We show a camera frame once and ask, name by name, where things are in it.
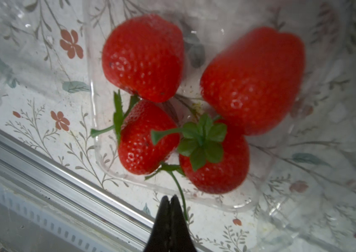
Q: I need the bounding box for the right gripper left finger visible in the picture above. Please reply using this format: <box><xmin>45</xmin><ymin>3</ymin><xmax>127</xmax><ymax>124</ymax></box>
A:
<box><xmin>144</xmin><ymin>196</ymin><xmax>171</xmax><ymax>252</ymax></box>

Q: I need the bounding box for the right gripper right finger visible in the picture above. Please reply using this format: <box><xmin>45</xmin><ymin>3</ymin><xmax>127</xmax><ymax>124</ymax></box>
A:
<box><xmin>169</xmin><ymin>195</ymin><xmax>197</xmax><ymax>252</ymax></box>

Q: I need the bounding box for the red strawberry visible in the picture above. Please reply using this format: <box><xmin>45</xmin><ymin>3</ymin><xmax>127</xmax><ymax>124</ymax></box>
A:
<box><xmin>102</xmin><ymin>14</ymin><xmax>185</xmax><ymax>103</ymax></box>
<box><xmin>90</xmin><ymin>91</ymin><xmax>180</xmax><ymax>175</ymax></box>
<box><xmin>200</xmin><ymin>27</ymin><xmax>306</xmax><ymax>135</ymax></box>
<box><xmin>151</xmin><ymin>113</ymin><xmax>250</xmax><ymax>194</ymax></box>

